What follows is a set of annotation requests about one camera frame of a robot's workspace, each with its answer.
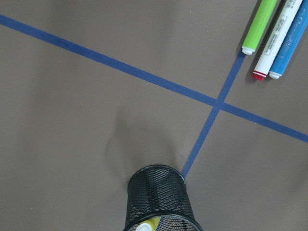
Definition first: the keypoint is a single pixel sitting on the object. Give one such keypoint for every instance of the yellow highlighter pen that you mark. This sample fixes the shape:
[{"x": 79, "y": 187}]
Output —
[{"x": 149, "y": 225}]

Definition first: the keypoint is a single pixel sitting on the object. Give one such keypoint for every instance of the blue highlighter pen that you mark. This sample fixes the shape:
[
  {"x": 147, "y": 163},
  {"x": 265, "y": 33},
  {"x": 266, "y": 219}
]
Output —
[{"x": 290, "y": 42}]

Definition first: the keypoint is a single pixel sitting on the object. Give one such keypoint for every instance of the green highlighter pen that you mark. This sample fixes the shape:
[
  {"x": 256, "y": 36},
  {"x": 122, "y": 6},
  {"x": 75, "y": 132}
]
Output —
[{"x": 258, "y": 26}]

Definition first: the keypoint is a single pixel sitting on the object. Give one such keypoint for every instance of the red white marker pen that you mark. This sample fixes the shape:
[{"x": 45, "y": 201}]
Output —
[{"x": 274, "y": 42}]

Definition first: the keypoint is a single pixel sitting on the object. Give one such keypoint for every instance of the black mesh pen cup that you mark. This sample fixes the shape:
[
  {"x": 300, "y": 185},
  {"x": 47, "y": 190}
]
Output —
[{"x": 159, "y": 191}]

